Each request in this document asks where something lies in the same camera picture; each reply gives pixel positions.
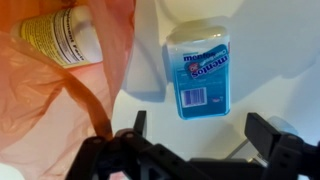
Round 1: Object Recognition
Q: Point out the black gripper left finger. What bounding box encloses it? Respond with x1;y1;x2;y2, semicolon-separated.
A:
65;110;189;180

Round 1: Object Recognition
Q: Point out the blue mentos box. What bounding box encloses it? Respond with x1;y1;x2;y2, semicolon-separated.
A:
161;16;232;121

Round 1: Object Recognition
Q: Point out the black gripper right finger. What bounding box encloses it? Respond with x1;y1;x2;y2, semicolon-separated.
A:
244;112;320;180

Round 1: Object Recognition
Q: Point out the orange plastic bag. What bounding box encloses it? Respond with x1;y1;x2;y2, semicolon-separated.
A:
0;0;137;180

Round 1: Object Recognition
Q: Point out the white bottle yellow label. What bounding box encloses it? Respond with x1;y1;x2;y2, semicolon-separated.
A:
10;4;104;70

